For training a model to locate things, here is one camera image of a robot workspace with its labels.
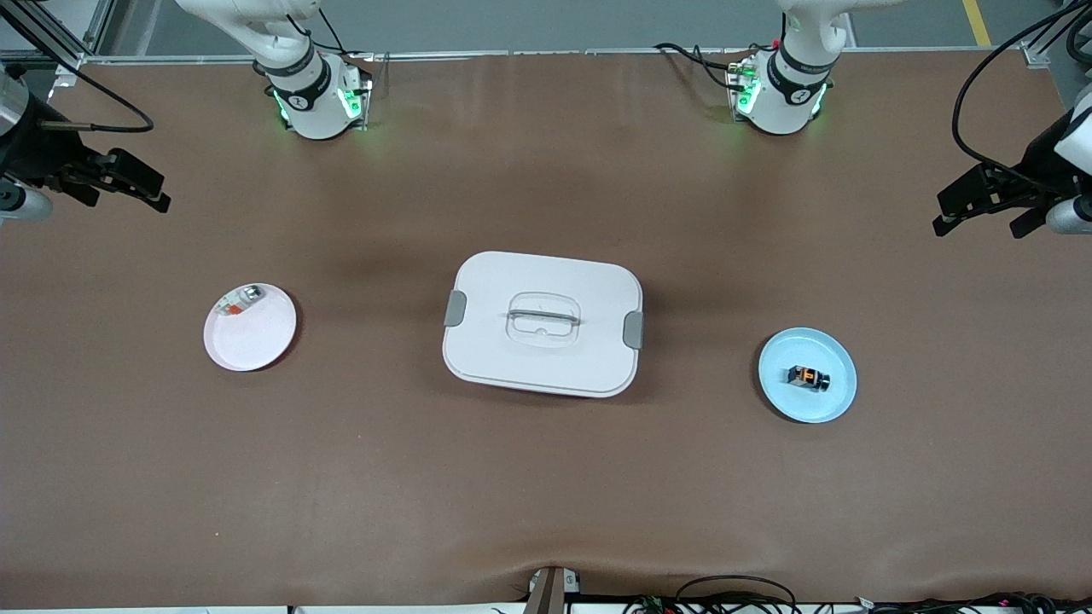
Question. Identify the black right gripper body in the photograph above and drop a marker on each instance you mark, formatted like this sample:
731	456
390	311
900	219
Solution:
36	152

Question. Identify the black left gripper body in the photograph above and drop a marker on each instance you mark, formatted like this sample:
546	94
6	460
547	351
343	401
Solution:
1040	164

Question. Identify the orange and black switch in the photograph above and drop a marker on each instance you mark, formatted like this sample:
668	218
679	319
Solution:
806	376

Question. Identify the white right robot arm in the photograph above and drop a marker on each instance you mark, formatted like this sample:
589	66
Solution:
311	102

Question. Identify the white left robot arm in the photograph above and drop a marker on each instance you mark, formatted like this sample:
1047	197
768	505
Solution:
785	94

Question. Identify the pink round plate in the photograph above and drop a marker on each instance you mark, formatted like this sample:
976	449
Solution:
252	341

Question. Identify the light blue round plate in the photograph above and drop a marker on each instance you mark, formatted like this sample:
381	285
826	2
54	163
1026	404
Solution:
793	405

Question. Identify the white lidded storage box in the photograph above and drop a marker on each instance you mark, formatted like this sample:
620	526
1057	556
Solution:
546	362

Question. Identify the brown table mat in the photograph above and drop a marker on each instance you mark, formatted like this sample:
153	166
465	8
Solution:
546	486

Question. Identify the aluminium frame post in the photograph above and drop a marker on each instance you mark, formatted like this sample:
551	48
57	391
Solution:
98	26
1035	55

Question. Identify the white switch with green button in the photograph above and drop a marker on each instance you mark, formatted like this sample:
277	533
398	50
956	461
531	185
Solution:
246	297

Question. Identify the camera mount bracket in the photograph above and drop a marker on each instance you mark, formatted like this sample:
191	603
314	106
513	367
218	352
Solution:
550	593

